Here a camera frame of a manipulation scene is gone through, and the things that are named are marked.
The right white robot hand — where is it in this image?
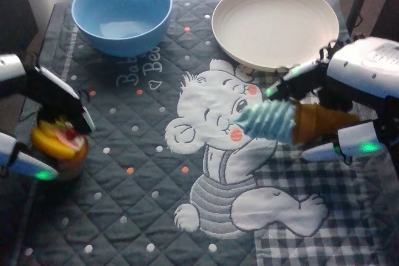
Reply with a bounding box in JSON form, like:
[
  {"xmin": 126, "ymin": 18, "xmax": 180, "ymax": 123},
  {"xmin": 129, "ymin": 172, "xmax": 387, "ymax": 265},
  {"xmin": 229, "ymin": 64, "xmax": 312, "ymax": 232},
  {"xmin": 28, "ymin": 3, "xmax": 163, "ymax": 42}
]
[{"xmin": 264, "ymin": 37, "xmax": 399, "ymax": 164}]

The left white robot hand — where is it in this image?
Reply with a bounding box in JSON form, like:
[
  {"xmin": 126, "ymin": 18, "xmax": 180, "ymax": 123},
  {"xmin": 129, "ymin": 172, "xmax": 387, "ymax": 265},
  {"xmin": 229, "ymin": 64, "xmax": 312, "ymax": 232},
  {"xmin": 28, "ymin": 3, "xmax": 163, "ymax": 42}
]
[{"xmin": 0, "ymin": 53, "xmax": 96, "ymax": 183}]

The orange toy cupcake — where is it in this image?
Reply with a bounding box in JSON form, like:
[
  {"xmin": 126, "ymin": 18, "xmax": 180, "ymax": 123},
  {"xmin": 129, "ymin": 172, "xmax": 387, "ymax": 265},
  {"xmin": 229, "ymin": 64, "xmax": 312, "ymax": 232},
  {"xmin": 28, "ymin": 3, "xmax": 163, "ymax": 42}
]
[{"xmin": 31, "ymin": 116, "xmax": 90, "ymax": 182}]

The toy ice cream cone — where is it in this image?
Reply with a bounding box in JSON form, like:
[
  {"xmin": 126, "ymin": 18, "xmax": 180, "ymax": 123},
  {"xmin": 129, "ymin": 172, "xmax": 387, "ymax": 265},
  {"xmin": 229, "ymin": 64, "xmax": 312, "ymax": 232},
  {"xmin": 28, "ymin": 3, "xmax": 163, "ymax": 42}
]
[{"xmin": 235, "ymin": 100, "xmax": 361, "ymax": 148}]

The white plate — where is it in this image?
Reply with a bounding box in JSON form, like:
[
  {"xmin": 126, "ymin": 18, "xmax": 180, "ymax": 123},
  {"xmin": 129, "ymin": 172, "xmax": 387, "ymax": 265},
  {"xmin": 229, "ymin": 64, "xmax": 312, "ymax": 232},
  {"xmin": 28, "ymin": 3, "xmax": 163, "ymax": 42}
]
[{"xmin": 211, "ymin": 0, "xmax": 340, "ymax": 73}]

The blue bowl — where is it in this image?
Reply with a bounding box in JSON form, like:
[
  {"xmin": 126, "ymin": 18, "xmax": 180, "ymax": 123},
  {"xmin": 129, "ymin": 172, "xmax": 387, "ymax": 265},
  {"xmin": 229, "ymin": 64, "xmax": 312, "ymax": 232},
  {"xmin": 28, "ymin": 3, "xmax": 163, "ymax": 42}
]
[{"xmin": 71, "ymin": 0, "xmax": 173, "ymax": 57}]

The grey quilt with bear print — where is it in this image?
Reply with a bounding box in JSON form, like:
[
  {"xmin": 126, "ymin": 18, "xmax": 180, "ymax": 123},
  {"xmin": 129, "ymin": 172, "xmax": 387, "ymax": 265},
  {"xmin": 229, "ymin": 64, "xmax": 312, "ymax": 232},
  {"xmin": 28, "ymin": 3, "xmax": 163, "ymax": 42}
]
[{"xmin": 15, "ymin": 0, "xmax": 399, "ymax": 266}]

